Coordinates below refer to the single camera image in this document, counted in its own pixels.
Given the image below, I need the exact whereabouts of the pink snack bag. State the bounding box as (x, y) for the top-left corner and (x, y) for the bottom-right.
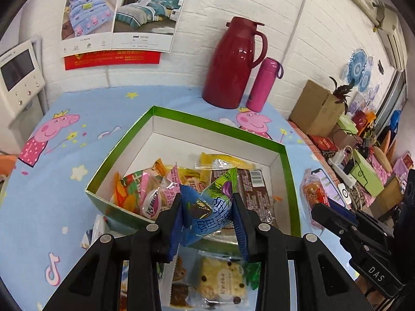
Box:
(141, 165), (181, 221)

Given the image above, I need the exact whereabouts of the orange dried apple bag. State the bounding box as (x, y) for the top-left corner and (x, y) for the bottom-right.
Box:
(112, 158), (167, 216)

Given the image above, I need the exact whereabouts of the yellow cake snack bag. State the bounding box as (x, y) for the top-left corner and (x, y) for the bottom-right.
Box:
(178, 167), (211, 193)

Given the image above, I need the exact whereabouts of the dark red thermos jug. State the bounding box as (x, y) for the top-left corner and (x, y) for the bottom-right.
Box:
(202, 16), (268, 109)

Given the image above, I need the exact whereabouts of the red rice cracker packet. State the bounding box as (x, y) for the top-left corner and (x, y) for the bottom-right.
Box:
(300, 168), (329, 230)

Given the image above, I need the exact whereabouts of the red gift box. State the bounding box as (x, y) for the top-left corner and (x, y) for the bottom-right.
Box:
(309, 135), (338, 152)

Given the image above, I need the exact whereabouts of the white water dispenser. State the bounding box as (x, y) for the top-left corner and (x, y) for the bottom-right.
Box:
(1, 37), (46, 126)

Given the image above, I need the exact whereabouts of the green gift box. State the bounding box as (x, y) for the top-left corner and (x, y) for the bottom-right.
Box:
(350, 150), (384, 197)

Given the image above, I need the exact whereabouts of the bedding wall calendar poster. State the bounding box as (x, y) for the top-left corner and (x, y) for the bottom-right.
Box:
(60, 0), (185, 70)

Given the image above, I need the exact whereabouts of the potted dark plant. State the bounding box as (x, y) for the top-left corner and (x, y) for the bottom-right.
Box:
(329, 76), (355, 115)

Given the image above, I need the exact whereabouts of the green cardboard box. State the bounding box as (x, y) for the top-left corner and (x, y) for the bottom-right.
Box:
(85, 106), (301, 237)

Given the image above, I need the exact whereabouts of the dark green triangular packet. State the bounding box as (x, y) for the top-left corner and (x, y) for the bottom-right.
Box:
(244, 263), (261, 290)

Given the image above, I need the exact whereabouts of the black smartphone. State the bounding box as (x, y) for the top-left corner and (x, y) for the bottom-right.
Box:
(311, 168), (346, 207)

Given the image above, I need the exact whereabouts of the white air conditioner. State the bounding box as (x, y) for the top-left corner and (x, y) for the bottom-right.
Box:
(372, 2), (407, 72)

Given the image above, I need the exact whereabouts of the white power strip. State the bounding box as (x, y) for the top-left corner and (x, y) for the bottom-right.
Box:
(328, 145), (357, 188)

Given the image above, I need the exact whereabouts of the light blue cartoon tablecloth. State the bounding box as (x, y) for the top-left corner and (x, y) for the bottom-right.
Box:
(0, 85), (357, 311)

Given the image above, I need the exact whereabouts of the brown cardboard box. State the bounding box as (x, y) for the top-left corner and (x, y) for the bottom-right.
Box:
(289, 80), (345, 137)

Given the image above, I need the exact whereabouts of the pink thermos bottle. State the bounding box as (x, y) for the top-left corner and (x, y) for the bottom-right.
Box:
(246, 58), (284, 112)

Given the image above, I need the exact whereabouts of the yellow snack bag white label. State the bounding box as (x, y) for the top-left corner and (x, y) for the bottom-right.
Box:
(196, 152), (256, 171)

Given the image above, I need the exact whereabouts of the white cartoon snack bag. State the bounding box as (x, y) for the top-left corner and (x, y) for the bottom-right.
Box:
(158, 252), (197, 310)

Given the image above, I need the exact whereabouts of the blue triangular packet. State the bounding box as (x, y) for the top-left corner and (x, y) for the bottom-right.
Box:
(180, 168), (238, 246)

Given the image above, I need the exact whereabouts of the white chocolate chip cookie packet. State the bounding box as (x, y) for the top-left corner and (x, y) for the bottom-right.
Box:
(197, 256), (248, 307)

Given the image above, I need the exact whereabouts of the brown-top ring cracker bag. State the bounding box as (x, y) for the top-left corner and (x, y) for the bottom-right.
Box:
(206, 168), (276, 226)

